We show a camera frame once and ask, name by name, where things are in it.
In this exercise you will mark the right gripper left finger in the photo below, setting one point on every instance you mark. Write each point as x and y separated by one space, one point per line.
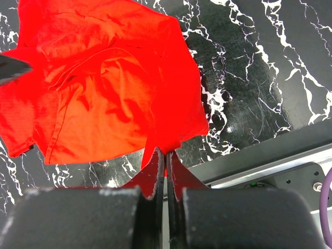
147 231

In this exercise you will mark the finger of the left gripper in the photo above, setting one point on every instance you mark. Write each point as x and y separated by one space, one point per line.
11 69

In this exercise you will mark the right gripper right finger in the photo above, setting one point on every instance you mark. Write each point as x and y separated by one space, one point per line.
178 179

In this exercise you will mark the red t-shirt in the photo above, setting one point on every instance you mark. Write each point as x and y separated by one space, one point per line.
109 78

